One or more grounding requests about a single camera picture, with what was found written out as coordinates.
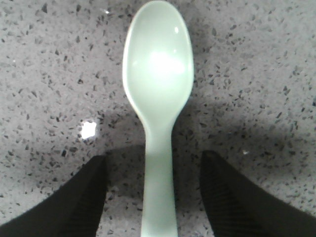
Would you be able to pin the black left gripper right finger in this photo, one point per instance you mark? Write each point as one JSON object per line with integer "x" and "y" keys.
{"x": 236, "y": 207}

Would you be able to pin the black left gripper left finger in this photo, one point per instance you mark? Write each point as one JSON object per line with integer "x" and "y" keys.
{"x": 72, "y": 211}

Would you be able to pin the pale green plastic spoon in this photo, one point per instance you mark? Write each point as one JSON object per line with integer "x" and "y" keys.
{"x": 158, "y": 75}

